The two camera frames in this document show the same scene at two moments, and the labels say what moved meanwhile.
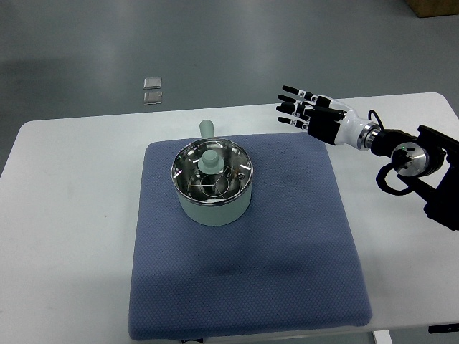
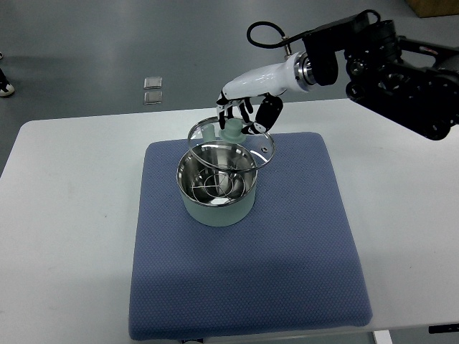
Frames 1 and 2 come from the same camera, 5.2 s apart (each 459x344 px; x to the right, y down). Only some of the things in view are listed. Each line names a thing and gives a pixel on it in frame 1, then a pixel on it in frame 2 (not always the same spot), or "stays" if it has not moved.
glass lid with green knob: (212, 170) to (231, 147)
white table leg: (382, 337) stays
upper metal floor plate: (153, 82) stays
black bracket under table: (443, 328) stays
